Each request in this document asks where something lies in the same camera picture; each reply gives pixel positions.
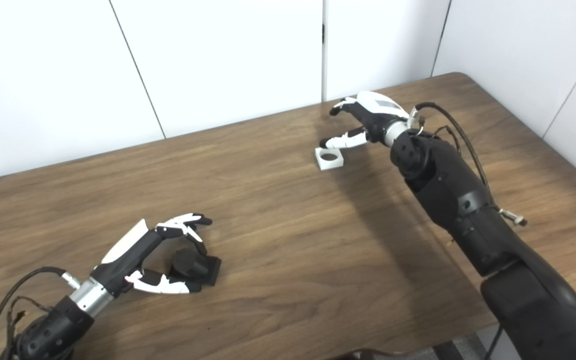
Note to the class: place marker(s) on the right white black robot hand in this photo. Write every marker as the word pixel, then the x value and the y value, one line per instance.
pixel 378 112

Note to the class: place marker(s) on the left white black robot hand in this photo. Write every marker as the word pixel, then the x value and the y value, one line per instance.
pixel 128 255

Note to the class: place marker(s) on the black peg with square base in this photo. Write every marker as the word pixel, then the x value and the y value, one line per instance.
pixel 195 267

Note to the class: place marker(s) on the white square piece with hole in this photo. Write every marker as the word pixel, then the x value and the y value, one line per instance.
pixel 325 164

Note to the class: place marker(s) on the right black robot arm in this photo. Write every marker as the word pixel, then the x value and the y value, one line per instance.
pixel 468 210

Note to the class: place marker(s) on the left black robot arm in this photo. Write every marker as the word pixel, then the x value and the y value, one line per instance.
pixel 53 332

